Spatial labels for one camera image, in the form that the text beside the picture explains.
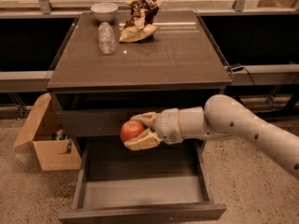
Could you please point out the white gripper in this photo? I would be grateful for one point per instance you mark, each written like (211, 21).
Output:
(168, 125)

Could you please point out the red apple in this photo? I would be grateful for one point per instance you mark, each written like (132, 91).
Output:
(131, 129)

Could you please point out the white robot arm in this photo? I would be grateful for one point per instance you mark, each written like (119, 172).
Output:
(221, 117)

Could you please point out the open bottom drawer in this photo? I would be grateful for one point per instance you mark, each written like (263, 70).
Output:
(163, 185)

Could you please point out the closed middle drawer front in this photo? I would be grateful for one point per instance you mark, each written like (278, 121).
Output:
(96, 122)

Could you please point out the dark grey drawer cabinet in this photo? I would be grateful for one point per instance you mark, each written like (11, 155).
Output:
(176, 67)

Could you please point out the metal can in box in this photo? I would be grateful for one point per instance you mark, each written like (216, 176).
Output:
(59, 135)

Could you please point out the open cardboard box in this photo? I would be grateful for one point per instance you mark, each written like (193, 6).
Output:
(38, 129)

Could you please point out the clear plastic water bottle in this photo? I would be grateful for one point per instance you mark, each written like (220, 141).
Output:
(106, 38)

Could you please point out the brown chip bag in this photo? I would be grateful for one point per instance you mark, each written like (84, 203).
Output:
(140, 25)

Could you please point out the white bowl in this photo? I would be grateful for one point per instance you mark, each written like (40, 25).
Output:
(104, 12)

